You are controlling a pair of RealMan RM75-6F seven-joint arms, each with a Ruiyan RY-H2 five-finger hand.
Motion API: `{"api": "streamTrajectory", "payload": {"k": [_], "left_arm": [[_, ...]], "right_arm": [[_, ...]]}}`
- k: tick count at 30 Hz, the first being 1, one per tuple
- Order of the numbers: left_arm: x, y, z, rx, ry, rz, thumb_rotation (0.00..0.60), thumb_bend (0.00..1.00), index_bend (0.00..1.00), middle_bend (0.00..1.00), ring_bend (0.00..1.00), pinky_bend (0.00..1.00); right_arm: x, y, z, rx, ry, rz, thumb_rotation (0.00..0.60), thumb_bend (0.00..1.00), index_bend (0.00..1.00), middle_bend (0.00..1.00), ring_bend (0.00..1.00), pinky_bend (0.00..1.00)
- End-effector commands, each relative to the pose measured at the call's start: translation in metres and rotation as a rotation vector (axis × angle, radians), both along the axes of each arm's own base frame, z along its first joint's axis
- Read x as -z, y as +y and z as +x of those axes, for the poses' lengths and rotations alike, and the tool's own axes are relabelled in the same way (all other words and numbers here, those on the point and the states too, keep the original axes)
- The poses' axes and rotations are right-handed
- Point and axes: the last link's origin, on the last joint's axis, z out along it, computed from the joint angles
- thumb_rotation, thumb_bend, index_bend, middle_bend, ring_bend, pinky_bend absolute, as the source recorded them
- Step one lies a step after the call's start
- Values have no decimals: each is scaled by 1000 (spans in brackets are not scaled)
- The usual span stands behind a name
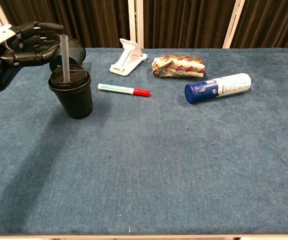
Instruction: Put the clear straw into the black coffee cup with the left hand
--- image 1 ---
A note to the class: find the dark pleated curtain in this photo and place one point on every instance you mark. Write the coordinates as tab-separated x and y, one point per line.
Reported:
184	22
96	22
274	22

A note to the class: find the white marker with red cap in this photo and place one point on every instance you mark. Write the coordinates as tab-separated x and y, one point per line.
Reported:
119	89

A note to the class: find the blue felt table cloth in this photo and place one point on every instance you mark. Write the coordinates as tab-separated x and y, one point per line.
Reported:
159	162

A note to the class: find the transparent plastic straw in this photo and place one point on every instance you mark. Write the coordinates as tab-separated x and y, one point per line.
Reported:
65	60

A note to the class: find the left black-white robot hand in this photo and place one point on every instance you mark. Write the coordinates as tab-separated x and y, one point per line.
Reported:
29	53

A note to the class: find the black mesh pen holder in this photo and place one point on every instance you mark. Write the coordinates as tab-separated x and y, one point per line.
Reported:
77	51

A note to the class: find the white spray can blue cap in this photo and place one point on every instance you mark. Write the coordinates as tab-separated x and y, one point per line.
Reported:
224	86

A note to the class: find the black lidded coffee cup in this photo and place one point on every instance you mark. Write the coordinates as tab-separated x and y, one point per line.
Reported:
75	100

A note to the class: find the white folding phone stand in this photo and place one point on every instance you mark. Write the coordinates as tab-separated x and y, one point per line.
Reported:
126	61

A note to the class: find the gold foil snack package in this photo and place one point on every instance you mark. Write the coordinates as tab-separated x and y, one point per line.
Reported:
179	66

